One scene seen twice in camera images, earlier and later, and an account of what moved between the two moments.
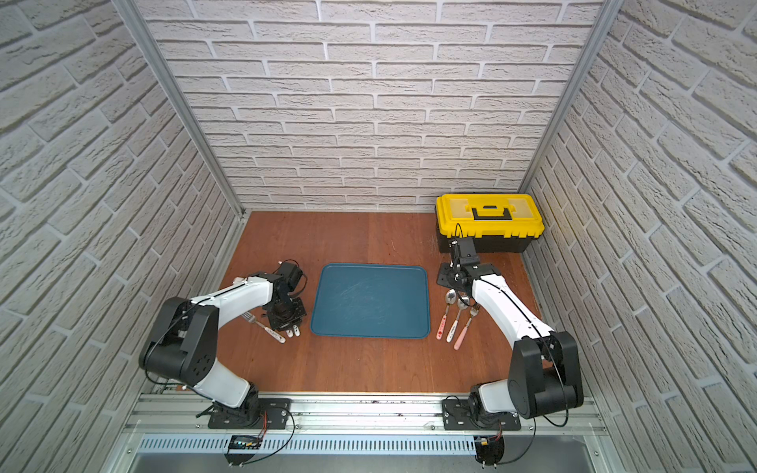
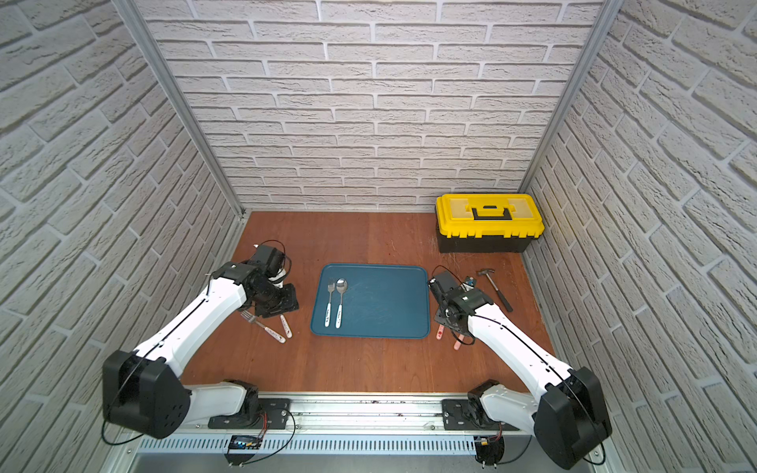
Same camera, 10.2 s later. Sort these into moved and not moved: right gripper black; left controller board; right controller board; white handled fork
Moved: right gripper black
Not moved: right controller board; left controller board; white handled fork
